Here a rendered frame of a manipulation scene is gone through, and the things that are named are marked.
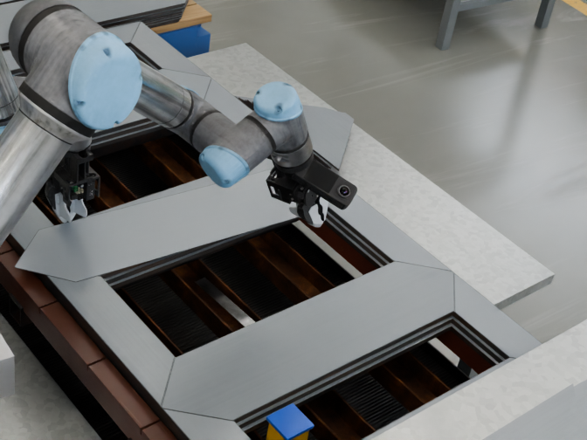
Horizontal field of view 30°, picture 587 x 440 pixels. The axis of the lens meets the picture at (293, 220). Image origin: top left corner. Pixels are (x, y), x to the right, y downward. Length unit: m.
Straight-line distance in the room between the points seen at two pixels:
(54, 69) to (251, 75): 1.67
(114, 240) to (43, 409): 0.38
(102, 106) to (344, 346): 0.84
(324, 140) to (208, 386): 0.98
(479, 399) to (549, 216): 2.40
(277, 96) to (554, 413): 0.67
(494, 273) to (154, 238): 0.79
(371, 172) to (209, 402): 1.01
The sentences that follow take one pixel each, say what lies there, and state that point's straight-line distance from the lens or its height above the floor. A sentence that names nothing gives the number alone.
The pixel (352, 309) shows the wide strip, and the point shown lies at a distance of 2.20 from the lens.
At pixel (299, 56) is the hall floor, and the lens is 4.82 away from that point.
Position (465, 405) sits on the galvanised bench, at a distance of 1.79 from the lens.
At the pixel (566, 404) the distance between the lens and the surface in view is 1.82.
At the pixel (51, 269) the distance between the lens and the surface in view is 2.21.
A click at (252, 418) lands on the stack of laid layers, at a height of 0.84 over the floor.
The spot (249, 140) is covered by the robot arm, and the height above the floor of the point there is 1.31.
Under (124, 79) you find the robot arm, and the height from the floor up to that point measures 1.53.
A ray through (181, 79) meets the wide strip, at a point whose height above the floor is 0.85.
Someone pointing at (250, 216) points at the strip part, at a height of 0.85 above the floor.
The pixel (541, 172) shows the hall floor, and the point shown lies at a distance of 4.40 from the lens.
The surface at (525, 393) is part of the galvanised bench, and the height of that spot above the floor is 1.05.
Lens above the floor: 2.29
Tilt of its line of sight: 37 degrees down
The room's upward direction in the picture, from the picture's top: 10 degrees clockwise
